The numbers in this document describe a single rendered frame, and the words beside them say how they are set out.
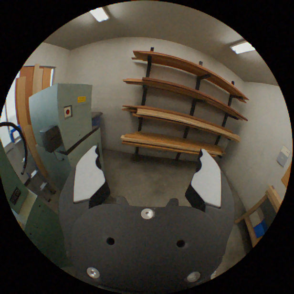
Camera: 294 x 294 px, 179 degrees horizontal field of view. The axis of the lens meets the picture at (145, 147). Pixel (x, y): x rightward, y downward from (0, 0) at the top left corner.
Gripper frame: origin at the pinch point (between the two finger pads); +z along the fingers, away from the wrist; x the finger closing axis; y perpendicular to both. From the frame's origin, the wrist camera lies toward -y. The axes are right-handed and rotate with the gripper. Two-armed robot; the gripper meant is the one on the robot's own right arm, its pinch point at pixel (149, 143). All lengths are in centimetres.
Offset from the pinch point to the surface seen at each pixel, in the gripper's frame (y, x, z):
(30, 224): 39, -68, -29
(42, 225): 51, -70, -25
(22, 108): -38, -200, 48
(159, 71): -62, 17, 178
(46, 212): 50, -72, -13
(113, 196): 118, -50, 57
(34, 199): 34, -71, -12
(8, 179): 13, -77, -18
